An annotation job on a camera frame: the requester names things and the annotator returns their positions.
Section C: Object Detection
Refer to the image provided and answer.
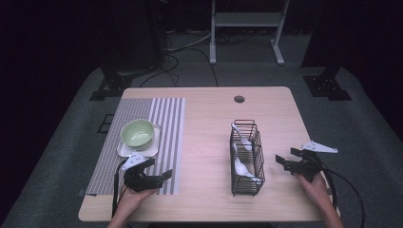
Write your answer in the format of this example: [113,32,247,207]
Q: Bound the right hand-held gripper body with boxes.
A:
[285,140,338,183]

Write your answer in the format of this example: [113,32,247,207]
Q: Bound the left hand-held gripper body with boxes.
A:
[122,153,164,193]

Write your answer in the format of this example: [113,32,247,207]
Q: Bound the person's left hand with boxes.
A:
[117,184,159,220]

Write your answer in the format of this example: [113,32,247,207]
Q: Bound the person's right hand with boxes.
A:
[294,172,331,207]

